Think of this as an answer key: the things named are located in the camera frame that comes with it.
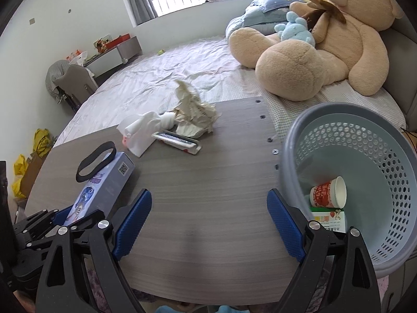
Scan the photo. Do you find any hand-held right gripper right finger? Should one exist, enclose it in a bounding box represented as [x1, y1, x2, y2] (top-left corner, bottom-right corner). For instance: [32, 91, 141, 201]
[266, 188, 382, 313]

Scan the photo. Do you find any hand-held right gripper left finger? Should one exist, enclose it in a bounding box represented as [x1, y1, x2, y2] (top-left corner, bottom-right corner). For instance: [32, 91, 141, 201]
[35, 188, 153, 313]

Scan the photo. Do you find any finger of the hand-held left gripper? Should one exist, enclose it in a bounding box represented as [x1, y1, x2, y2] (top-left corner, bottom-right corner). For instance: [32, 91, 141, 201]
[13, 207, 71, 235]
[23, 209, 105, 248]

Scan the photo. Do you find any green and white medicine box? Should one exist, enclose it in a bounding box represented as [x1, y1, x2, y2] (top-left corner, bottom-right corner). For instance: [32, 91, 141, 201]
[309, 207, 346, 233]

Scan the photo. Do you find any lavender cartoon box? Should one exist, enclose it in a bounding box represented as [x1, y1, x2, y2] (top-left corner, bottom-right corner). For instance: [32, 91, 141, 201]
[63, 152, 136, 227]

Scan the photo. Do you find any red and white paper cup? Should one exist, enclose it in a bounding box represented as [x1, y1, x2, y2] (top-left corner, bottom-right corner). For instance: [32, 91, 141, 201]
[309, 176, 347, 209]

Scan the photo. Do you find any black elastic band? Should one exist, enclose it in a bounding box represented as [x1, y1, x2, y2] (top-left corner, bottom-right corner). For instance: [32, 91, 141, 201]
[76, 141, 117, 183]

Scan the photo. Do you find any white toothpaste tube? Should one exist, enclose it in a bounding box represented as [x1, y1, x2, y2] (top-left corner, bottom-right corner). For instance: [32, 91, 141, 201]
[151, 131, 202, 155]

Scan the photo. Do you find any white tissue pack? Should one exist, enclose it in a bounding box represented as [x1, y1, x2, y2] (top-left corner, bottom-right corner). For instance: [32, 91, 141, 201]
[116, 111, 178, 158]

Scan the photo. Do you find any grey plastic basket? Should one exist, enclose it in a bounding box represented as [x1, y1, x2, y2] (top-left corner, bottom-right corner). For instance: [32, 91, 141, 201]
[281, 102, 409, 279]

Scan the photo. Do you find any beige paper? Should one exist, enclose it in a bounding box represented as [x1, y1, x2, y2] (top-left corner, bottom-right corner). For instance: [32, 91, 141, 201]
[172, 79, 218, 139]

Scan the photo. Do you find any cardboard box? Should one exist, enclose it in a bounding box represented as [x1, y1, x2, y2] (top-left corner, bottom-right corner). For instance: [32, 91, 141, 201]
[20, 152, 49, 198]

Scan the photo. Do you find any yellow bag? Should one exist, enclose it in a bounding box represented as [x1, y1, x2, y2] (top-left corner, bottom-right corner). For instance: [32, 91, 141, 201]
[33, 128, 54, 157]
[12, 154, 30, 199]

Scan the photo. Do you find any grey chair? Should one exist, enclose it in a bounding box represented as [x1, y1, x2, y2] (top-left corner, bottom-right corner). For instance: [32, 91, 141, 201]
[54, 64, 99, 111]

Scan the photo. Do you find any grey garment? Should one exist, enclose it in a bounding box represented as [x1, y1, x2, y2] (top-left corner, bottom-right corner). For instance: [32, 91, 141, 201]
[45, 60, 70, 105]

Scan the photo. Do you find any bed with pale sheet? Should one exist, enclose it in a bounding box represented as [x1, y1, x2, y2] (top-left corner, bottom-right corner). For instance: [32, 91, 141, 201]
[52, 33, 408, 151]

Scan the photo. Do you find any white plastic bag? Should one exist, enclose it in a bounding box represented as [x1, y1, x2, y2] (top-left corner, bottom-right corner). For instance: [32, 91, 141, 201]
[67, 50, 89, 67]

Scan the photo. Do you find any grey desk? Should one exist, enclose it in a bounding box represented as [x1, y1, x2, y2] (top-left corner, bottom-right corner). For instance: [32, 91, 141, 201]
[84, 36, 143, 79]

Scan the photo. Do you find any printed picture card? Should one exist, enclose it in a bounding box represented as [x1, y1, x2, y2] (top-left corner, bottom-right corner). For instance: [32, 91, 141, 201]
[94, 34, 113, 53]

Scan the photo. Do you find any large beige teddy bear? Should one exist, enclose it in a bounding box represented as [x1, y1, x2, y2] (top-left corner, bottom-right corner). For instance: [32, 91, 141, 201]
[228, 0, 404, 101]

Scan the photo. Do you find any red box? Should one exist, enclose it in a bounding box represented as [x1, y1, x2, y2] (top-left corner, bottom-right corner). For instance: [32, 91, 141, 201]
[107, 33, 131, 48]

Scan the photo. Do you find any light blue plush toy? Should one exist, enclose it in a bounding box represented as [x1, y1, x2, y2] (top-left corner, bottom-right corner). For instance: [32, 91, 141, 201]
[274, 11, 316, 48]

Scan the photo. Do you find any light blue duvet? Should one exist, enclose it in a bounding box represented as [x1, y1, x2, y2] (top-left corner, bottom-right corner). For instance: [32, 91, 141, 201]
[225, 5, 294, 38]

